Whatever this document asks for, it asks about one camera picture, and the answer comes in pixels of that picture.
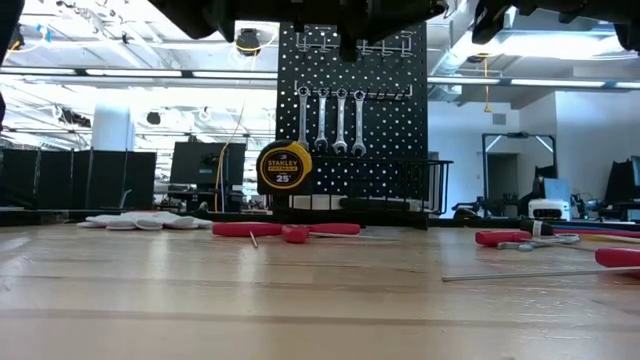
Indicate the yellow black tape measure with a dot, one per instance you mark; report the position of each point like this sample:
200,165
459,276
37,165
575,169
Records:
284,167

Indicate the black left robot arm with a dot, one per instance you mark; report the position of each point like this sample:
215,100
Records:
7,20

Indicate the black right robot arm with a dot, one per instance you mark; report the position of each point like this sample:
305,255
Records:
575,10

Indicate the silver multi hook rack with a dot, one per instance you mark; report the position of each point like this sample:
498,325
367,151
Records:
390,95

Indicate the black perforated pegboard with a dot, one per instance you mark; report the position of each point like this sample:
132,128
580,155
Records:
390,130

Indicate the yellow ceiling pendant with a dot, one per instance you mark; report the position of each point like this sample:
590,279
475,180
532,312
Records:
486,105

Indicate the white column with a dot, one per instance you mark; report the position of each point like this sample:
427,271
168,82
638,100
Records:
112,127

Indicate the black room divider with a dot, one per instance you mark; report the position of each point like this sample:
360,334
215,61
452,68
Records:
75,175

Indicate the white knit work glove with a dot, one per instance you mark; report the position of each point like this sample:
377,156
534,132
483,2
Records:
145,220

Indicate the blue panel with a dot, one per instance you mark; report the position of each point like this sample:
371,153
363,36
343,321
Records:
556,189

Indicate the white printer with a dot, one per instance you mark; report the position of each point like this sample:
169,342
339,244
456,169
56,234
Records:
549,209

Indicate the grey wall vent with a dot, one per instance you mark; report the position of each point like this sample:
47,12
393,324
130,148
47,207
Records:
499,119

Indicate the black door frame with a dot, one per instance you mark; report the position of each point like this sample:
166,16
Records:
484,165

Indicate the black metal table frame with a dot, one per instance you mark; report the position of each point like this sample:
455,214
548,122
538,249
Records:
30,218

